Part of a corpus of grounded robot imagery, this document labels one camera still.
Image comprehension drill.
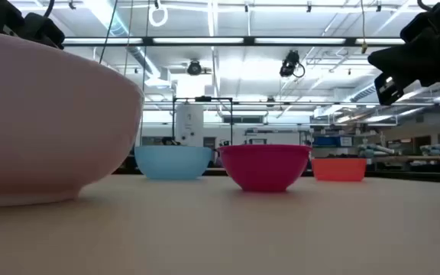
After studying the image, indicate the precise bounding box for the black overhead camera with cable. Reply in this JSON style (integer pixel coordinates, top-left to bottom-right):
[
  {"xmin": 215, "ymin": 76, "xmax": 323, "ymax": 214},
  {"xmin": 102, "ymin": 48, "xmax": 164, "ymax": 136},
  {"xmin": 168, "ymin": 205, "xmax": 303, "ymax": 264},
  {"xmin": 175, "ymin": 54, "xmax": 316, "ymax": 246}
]
[{"xmin": 279, "ymin": 49, "xmax": 306, "ymax": 79}]

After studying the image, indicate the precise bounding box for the magenta plastic bowl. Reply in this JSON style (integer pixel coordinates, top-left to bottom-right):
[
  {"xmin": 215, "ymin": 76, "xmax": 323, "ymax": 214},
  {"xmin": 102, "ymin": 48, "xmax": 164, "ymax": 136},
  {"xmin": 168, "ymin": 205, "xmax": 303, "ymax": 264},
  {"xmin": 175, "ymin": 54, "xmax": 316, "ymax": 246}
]
[{"xmin": 217, "ymin": 144, "xmax": 313, "ymax": 193}]

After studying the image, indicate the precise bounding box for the large pale pink bowl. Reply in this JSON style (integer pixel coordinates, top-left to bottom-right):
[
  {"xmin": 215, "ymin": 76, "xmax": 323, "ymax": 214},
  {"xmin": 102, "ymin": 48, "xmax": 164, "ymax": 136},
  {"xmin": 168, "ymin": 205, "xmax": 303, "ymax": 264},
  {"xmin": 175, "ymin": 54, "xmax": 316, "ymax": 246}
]
[{"xmin": 0, "ymin": 28, "xmax": 145, "ymax": 209}]

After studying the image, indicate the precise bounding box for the wooden background table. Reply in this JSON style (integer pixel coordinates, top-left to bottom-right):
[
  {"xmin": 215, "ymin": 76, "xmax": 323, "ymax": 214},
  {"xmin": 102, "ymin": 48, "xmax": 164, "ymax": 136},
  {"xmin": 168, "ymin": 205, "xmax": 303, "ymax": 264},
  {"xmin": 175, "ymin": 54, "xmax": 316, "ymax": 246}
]
[{"xmin": 367, "ymin": 154, "xmax": 440, "ymax": 175}]

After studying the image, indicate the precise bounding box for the thin black hanging cable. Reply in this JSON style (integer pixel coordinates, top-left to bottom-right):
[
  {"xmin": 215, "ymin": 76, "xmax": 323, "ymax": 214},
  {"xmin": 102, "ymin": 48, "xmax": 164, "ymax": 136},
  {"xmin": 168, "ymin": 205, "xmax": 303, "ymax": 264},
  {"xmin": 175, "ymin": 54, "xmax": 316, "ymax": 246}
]
[{"xmin": 98, "ymin": 0, "xmax": 119, "ymax": 65}]

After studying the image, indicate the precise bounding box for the round black ceiling camera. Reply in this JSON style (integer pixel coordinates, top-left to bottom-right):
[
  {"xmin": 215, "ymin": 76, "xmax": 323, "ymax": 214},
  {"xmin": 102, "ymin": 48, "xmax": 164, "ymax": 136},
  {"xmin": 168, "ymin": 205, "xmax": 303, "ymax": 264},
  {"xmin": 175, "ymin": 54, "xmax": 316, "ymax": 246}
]
[{"xmin": 186, "ymin": 59, "xmax": 203, "ymax": 76}]

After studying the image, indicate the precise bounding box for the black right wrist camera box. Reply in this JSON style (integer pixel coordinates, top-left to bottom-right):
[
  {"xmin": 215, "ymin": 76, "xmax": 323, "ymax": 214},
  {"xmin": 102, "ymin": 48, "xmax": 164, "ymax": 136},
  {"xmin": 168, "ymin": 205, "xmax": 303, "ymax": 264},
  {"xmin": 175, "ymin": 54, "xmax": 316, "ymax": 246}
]
[{"xmin": 374, "ymin": 74, "xmax": 406, "ymax": 106}]

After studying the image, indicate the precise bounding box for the white looped cable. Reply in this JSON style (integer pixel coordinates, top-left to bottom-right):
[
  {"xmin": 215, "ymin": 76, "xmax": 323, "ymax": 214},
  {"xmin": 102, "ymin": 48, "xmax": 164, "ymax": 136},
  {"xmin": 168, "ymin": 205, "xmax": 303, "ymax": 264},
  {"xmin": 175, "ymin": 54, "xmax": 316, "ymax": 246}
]
[{"xmin": 147, "ymin": 0, "xmax": 169, "ymax": 28}]

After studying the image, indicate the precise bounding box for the orange plastic bowl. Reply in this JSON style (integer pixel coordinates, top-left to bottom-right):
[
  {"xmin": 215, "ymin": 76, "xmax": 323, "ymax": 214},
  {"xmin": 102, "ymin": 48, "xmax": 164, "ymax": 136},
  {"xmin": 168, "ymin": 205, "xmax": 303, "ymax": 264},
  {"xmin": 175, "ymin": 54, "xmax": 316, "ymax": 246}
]
[{"xmin": 311, "ymin": 157, "xmax": 367, "ymax": 183}]

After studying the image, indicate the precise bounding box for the light blue plastic bowl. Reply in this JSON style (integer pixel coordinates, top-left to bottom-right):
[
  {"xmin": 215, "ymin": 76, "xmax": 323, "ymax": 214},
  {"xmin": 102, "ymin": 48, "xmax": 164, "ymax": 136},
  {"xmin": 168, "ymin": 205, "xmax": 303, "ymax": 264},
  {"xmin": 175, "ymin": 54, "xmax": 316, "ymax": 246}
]
[{"xmin": 134, "ymin": 145, "xmax": 214, "ymax": 181}]

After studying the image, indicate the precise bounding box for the metal shelf with blue bins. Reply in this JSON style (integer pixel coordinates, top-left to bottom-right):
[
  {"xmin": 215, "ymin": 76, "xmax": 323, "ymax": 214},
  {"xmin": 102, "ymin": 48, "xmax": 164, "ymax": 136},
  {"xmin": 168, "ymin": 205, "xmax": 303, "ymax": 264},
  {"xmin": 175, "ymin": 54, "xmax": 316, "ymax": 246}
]
[{"xmin": 299, "ymin": 129, "xmax": 355, "ymax": 160}]

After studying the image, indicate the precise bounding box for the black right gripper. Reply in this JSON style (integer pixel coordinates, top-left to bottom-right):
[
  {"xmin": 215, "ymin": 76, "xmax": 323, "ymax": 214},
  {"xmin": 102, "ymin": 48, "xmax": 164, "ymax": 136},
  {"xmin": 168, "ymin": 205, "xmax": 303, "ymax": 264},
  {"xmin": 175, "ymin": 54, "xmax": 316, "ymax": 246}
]
[{"xmin": 367, "ymin": 21, "xmax": 440, "ymax": 89}]

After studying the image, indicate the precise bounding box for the black rectangular frame stand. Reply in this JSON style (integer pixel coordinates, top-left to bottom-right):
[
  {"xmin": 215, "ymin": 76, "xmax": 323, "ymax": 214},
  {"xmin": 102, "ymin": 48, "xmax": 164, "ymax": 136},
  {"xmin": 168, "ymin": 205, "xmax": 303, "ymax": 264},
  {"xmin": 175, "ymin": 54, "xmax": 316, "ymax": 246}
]
[{"xmin": 171, "ymin": 96, "xmax": 235, "ymax": 147}]

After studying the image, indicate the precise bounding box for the white pillar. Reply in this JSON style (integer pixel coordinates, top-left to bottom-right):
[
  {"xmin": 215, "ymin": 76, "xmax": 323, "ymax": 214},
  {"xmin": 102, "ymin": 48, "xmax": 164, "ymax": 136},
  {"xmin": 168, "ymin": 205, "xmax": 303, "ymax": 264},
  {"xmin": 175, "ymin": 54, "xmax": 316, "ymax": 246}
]
[{"xmin": 175, "ymin": 102, "xmax": 205, "ymax": 147}]

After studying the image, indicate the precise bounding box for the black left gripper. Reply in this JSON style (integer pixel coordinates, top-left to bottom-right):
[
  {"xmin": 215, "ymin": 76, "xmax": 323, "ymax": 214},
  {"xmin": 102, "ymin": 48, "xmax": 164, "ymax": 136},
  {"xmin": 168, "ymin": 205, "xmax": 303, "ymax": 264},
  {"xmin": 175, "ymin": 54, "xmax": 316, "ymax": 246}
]
[{"xmin": 15, "ymin": 12, "xmax": 66, "ymax": 50}]

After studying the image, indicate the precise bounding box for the black overhead frame bar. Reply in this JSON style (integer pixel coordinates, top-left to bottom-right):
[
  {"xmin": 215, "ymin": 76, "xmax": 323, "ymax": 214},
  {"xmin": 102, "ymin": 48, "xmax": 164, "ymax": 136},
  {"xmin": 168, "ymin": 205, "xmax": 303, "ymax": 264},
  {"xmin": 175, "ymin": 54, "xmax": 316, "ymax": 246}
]
[{"xmin": 61, "ymin": 36, "xmax": 406, "ymax": 47}]

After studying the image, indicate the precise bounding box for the yellow hanging cable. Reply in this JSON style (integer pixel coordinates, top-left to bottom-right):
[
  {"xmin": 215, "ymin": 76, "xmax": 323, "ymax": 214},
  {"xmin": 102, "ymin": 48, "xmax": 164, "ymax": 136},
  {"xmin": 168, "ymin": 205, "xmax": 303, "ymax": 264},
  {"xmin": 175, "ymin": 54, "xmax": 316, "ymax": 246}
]
[{"xmin": 359, "ymin": 0, "xmax": 369, "ymax": 55}]

